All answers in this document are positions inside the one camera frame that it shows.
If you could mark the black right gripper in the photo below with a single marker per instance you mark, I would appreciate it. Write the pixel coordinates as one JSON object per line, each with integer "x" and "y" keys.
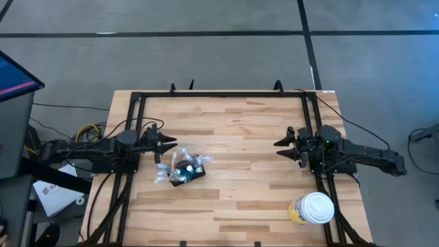
{"x": 308, "y": 147}

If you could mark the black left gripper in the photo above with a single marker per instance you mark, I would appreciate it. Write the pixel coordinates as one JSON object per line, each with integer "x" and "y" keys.
{"x": 152, "y": 140}

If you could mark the clear plastic packaging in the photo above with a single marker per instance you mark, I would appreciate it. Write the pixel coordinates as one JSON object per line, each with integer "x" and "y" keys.
{"x": 186, "y": 151}
{"x": 200, "y": 163}

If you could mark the blue toothbrush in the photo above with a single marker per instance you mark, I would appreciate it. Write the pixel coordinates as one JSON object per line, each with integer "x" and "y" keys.
{"x": 162, "y": 166}
{"x": 176, "y": 175}

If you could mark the purple toothbrush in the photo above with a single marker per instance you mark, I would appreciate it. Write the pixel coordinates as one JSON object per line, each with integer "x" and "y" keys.
{"x": 205, "y": 158}
{"x": 159, "y": 171}

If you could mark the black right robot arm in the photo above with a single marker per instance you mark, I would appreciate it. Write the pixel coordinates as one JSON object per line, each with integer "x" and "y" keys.
{"x": 370, "y": 152}

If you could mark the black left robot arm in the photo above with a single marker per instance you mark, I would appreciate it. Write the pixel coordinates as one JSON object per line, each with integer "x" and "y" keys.
{"x": 85, "y": 147}

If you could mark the yellow Lysol wipes canister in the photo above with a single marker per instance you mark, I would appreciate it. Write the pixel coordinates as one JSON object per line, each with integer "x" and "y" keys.
{"x": 313, "y": 207}

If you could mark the white tape roll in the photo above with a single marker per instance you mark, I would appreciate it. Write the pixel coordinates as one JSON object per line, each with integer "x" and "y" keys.
{"x": 79, "y": 200}

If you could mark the black stand beam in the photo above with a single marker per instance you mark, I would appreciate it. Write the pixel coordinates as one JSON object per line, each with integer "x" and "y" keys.
{"x": 51, "y": 175}

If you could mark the white paper booklet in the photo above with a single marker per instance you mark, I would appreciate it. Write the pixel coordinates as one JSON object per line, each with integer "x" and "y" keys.
{"x": 55, "y": 195}

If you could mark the person's black shoe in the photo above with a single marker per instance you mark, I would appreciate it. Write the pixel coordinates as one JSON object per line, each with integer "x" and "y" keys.
{"x": 49, "y": 236}

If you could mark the blue computer monitor screen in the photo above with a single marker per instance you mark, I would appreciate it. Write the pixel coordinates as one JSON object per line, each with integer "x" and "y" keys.
{"x": 13, "y": 79}

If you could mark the person's hand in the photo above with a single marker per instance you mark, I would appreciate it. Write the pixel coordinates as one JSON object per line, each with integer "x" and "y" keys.
{"x": 1, "y": 241}

